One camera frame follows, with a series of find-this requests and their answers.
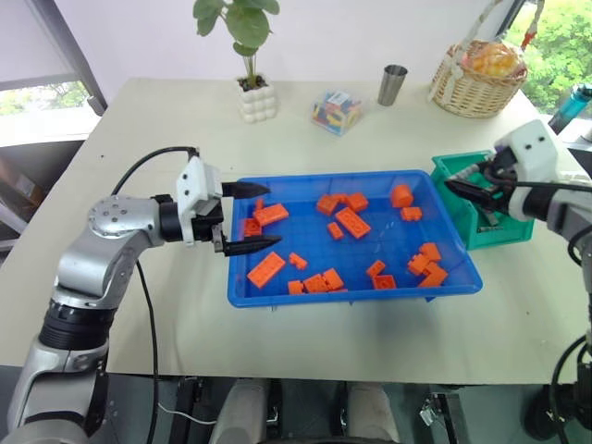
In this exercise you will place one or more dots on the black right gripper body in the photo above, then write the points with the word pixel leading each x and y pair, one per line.
pixel 501 159

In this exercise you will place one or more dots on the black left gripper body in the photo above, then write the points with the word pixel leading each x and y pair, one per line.
pixel 205 224

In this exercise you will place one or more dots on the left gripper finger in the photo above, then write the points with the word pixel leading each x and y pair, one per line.
pixel 245 190
pixel 252 245

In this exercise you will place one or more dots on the grey cylindrical battery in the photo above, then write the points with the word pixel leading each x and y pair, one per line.
pixel 491 219
pixel 464 175

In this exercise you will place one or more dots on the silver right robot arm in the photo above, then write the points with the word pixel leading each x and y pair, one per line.
pixel 566 208

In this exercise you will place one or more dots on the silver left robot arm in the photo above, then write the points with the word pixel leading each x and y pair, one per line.
pixel 111 222

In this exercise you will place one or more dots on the green plastic bin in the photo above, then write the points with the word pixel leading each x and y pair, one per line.
pixel 504 233

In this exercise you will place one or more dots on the blue plastic bin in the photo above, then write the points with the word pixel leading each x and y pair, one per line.
pixel 361 252

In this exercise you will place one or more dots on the small orange brick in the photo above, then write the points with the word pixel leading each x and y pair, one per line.
pixel 296 287
pixel 298 261
pixel 252 227
pixel 335 230

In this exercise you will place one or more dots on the large flat orange brick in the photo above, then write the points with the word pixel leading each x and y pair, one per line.
pixel 272 214
pixel 266 269

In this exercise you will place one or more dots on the orange toy brick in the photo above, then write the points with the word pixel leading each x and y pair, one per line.
pixel 329 205
pixel 376 268
pixel 401 195
pixel 411 213
pixel 434 276
pixel 315 283
pixel 385 282
pixel 358 201
pixel 430 251
pixel 333 279
pixel 417 265

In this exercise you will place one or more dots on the white bubble plant pot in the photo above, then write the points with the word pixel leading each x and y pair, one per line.
pixel 258 104

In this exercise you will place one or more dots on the teal water bottle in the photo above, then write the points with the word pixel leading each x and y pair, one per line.
pixel 573 104

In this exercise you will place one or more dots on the bag of oranges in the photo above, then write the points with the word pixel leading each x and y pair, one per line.
pixel 491 57

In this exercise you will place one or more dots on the long orange brick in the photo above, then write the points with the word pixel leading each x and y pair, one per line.
pixel 353 223

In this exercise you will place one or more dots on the clear box of colourful bricks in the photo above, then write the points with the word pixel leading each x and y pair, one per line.
pixel 336 113

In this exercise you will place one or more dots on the steel cup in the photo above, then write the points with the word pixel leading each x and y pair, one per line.
pixel 392 88

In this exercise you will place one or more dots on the red hanging tassel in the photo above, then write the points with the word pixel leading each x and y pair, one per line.
pixel 532 25

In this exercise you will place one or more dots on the grey rounded shape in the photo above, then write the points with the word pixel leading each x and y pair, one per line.
pixel 242 411
pixel 372 414

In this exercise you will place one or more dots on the green leafy plant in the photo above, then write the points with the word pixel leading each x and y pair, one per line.
pixel 252 23

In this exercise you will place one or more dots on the metal latch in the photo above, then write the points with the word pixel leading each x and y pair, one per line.
pixel 427 410

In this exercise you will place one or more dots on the black rounded base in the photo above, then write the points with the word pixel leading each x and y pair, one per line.
pixel 550 414

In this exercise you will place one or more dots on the white roller blind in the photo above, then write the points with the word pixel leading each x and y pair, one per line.
pixel 32 41

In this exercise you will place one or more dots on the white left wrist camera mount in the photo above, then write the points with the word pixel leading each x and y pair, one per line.
pixel 196 182

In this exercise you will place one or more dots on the black window frame post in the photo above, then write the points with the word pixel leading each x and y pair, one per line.
pixel 83 60

